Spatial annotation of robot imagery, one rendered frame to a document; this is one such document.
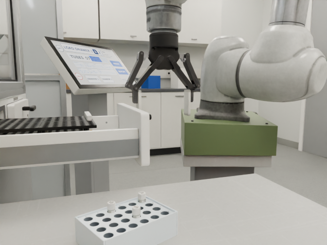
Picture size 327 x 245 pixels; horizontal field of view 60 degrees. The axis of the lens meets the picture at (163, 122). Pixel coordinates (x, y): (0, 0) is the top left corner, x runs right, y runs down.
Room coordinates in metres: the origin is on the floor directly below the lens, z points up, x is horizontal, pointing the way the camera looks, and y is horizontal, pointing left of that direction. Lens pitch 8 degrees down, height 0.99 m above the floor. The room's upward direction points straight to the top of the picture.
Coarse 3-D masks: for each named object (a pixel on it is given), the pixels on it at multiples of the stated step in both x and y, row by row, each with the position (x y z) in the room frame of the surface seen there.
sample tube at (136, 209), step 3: (132, 207) 0.39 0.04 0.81; (135, 207) 0.39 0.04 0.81; (138, 207) 0.39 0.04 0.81; (132, 210) 0.39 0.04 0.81; (135, 210) 0.38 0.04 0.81; (138, 210) 0.38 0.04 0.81; (132, 213) 0.39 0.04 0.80; (135, 213) 0.38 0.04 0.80; (138, 213) 0.38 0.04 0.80; (135, 216) 0.38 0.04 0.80; (138, 216) 0.38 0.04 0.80
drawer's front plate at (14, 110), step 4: (20, 100) 0.95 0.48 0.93; (24, 100) 0.96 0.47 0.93; (12, 104) 0.78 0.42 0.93; (16, 104) 0.80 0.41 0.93; (20, 104) 0.87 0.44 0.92; (24, 104) 0.95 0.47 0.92; (8, 108) 0.76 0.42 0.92; (12, 108) 0.76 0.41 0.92; (16, 108) 0.79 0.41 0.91; (20, 108) 0.86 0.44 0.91; (8, 112) 0.76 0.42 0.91; (12, 112) 0.76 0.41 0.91; (16, 112) 0.79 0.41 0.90; (20, 112) 0.86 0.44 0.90; (24, 112) 0.94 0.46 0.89; (28, 112) 1.02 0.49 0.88; (8, 116) 0.76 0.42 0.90; (12, 116) 0.76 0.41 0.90; (16, 116) 0.78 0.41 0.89; (20, 116) 0.85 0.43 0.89; (24, 116) 0.93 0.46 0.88; (28, 116) 1.02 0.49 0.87
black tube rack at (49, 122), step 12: (0, 120) 0.66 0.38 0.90; (12, 120) 0.66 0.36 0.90; (24, 120) 0.66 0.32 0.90; (36, 120) 0.66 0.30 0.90; (48, 120) 0.66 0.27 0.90; (60, 120) 0.66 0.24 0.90; (72, 120) 0.66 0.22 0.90; (84, 120) 0.66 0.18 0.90; (0, 132) 0.53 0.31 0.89; (12, 132) 0.66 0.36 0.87; (24, 132) 0.66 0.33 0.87; (36, 132) 0.66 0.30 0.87; (48, 132) 0.66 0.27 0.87
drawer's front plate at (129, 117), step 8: (120, 104) 0.78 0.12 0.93; (120, 112) 0.77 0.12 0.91; (128, 112) 0.67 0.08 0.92; (136, 112) 0.59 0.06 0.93; (144, 112) 0.56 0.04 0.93; (120, 120) 0.78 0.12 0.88; (128, 120) 0.67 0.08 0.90; (136, 120) 0.59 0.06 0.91; (144, 120) 0.55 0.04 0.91; (120, 128) 0.78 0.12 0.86; (144, 128) 0.55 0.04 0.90; (144, 136) 0.55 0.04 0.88; (144, 144) 0.55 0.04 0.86; (144, 152) 0.55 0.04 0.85; (136, 160) 0.60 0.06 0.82; (144, 160) 0.55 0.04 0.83
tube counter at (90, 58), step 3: (87, 57) 1.50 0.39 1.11; (90, 57) 1.52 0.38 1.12; (93, 57) 1.55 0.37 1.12; (96, 57) 1.57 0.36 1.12; (99, 57) 1.60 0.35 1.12; (102, 57) 1.62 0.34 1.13; (105, 57) 1.65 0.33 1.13; (87, 60) 1.48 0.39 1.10; (90, 60) 1.50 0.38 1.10; (93, 60) 1.53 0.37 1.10; (96, 60) 1.55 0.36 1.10; (99, 60) 1.57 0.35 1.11; (102, 60) 1.60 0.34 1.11; (105, 60) 1.62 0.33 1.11
